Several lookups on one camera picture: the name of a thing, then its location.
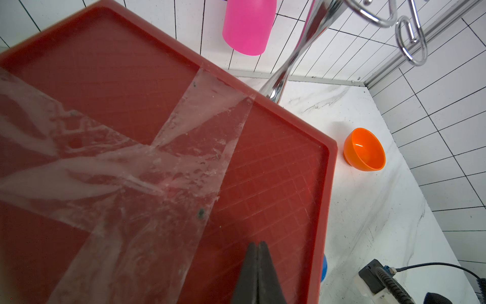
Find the red plastic drawer cabinet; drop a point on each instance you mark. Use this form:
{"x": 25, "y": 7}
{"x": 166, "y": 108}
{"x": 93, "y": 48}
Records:
{"x": 133, "y": 170}

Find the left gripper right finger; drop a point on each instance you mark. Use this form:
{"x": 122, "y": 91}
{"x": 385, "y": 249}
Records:
{"x": 269, "y": 288}

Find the pink plastic goblet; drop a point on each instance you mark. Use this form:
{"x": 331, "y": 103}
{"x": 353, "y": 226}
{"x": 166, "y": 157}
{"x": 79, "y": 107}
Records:
{"x": 248, "y": 24}

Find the orange plastic bowl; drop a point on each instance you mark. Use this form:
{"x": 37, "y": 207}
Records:
{"x": 363, "y": 151}

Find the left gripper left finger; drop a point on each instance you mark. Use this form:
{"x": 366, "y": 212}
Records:
{"x": 246, "y": 290}

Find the silver wire cup rack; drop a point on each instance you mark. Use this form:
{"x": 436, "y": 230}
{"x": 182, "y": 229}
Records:
{"x": 409, "y": 34}

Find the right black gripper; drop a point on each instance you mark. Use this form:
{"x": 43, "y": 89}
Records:
{"x": 377, "y": 282}

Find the blue drawer knob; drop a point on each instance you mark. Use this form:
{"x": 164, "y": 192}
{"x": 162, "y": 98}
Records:
{"x": 324, "y": 269}

